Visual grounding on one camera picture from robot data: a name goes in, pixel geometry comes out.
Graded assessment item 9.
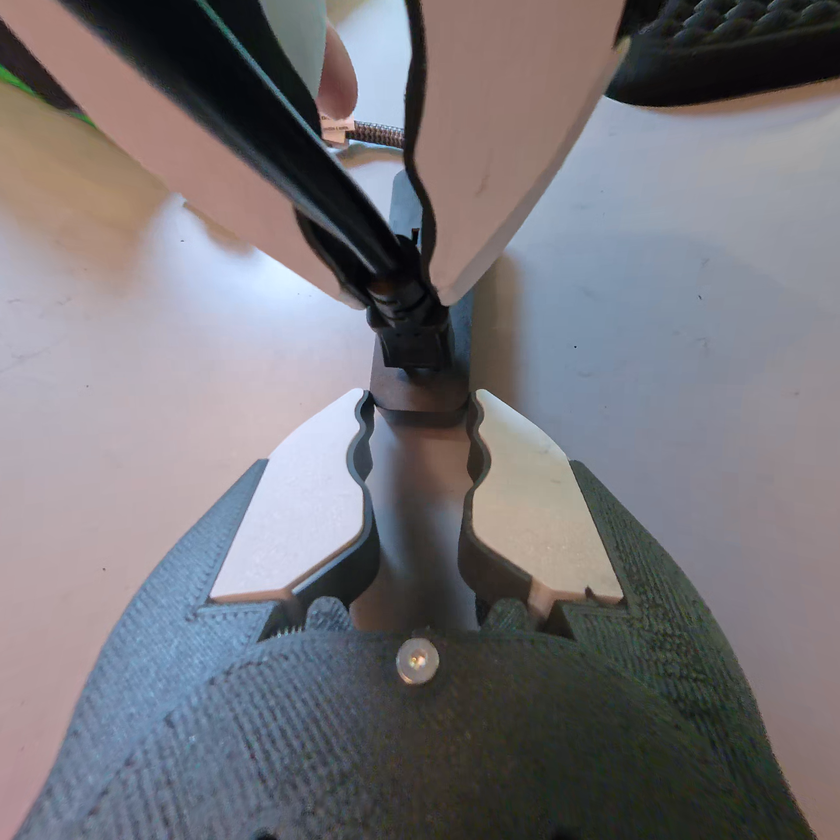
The black power strip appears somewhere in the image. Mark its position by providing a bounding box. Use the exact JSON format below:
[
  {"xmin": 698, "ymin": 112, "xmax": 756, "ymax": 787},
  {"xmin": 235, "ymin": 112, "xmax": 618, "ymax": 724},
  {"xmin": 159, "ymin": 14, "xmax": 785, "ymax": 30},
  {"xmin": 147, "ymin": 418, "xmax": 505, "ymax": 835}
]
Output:
[{"xmin": 369, "ymin": 169, "xmax": 478, "ymax": 429}]

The green plastic bin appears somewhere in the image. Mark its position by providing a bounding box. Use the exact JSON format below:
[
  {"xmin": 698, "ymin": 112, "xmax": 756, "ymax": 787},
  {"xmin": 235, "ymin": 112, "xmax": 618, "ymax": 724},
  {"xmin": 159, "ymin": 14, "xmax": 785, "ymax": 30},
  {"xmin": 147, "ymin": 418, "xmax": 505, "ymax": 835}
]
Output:
[{"xmin": 0, "ymin": 62, "xmax": 93, "ymax": 126}]

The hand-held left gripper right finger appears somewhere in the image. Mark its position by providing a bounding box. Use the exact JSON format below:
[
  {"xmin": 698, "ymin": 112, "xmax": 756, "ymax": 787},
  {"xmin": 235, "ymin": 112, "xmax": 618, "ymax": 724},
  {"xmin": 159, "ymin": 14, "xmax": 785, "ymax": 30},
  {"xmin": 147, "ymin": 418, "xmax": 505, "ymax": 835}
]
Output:
[{"xmin": 458, "ymin": 389, "xmax": 624, "ymax": 618}]

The black short extension cord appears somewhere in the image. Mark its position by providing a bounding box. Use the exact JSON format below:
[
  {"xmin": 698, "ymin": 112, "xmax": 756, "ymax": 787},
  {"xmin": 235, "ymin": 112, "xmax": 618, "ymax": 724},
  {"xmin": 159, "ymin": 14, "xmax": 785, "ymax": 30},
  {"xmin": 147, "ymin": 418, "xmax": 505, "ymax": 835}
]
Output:
[{"xmin": 59, "ymin": 0, "xmax": 455, "ymax": 370}]

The person's right hand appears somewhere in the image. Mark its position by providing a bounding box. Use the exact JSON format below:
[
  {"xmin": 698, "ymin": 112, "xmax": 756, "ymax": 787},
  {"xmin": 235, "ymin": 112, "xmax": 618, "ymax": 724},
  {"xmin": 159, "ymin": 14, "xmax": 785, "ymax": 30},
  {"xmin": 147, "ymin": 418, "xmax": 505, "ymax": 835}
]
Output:
[{"xmin": 318, "ymin": 20, "xmax": 358, "ymax": 122}]

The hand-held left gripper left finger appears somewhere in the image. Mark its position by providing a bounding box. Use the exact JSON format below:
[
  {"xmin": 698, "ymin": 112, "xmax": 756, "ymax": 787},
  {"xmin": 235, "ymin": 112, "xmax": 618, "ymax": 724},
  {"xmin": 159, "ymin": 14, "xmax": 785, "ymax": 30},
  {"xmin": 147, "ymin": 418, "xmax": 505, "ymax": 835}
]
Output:
[{"xmin": 210, "ymin": 388, "xmax": 380, "ymax": 608}]

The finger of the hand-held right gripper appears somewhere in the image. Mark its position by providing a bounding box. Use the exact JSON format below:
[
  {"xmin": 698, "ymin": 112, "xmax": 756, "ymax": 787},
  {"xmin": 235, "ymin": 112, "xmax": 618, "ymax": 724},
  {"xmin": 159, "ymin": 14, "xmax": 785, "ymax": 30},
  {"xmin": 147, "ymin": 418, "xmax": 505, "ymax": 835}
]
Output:
[
  {"xmin": 403, "ymin": 0, "xmax": 631, "ymax": 307},
  {"xmin": 0, "ymin": 0, "xmax": 365, "ymax": 311}
]

